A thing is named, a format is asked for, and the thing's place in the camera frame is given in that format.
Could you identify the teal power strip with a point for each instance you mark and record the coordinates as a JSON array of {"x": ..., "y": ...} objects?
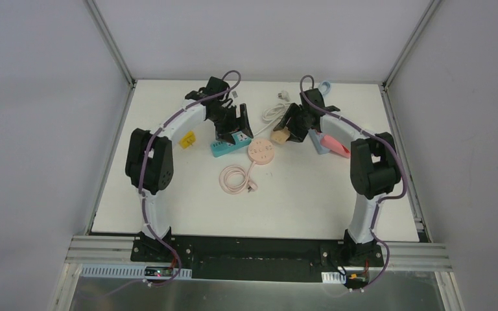
[{"x": 219, "y": 148}]

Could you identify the pink power strip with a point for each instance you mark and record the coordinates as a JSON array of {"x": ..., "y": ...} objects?
[{"x": 332, "y": 145}]

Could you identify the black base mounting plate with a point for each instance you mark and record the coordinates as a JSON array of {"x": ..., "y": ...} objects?
[{"x": 261, "y": 259}]

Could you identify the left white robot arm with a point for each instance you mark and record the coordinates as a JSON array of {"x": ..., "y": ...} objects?
[{"x": 149, "y": 162}]

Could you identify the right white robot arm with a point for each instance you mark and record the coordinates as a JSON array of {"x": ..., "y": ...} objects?
[{"x": 375, "y": 167}]

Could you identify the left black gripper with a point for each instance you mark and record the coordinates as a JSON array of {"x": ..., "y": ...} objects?
[{"x": 230, "y": 121}]

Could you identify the beige cube adapter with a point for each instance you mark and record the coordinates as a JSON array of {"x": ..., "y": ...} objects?
[{"x": 280, "y": 136}]

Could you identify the light blue power strip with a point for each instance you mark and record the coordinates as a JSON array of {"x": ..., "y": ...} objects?
[{"x": 316, "y": 138}]

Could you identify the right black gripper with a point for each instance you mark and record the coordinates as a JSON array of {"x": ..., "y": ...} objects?
[{"x": 296, "y": 121}]

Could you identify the yellow cube adapter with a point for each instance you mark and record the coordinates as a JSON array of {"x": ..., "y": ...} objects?
[{"x": 187, "y": 140}]

